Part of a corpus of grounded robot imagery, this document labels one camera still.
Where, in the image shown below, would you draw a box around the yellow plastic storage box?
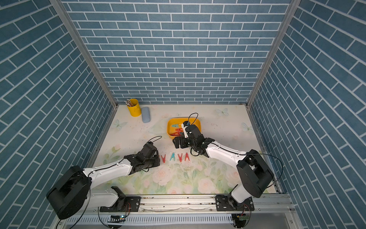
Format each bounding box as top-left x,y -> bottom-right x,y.
167,117 -> 201,139

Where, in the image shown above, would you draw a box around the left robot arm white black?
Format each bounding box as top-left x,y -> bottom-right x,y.
46,141 -> 160,219

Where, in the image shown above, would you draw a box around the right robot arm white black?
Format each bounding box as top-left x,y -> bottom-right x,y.
173,122 -> 274,210

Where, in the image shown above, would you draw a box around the blue-grey fabric case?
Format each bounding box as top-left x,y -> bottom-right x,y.
141,107 -> 151,123

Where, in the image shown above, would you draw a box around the yellow pen cup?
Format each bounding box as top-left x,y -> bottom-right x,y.
127,99 -> 142,117

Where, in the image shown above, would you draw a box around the pens in cup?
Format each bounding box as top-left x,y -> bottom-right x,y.
125,99 -> 134,107

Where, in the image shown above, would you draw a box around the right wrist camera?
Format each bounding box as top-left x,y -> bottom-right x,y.
182,120 -> 190,138

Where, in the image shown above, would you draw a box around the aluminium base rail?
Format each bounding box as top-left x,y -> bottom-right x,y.
57,193 -> 298,216

